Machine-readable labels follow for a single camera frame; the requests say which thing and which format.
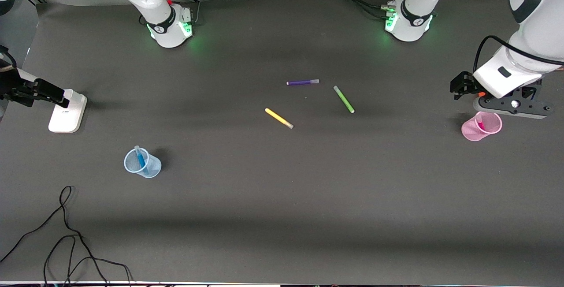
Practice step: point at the purple marker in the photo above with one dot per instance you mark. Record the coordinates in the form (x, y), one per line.
(302, 82)

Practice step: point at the blue marker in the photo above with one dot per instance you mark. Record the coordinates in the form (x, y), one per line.
(141, 159)

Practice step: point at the pink marker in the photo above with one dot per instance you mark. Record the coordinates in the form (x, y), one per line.
(480, 123)

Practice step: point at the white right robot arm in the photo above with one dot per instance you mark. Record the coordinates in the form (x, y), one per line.
(163, 22)

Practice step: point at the yellow marker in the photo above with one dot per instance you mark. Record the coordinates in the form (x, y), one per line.
(279, 118)

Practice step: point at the translucent blue plastic cup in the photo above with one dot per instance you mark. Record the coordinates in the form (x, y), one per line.
(147, 168)

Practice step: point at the white desk stand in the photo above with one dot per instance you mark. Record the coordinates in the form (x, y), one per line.
(68, 117)

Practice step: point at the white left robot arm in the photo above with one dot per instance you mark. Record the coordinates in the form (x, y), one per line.
(533, 22)

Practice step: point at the green marker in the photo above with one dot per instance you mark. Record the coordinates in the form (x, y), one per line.
(343, 99)

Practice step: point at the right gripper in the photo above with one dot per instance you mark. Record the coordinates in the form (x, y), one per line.
(18, 88)

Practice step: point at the translucent pink plastic cup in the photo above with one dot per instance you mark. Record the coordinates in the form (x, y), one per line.
(473, 132)

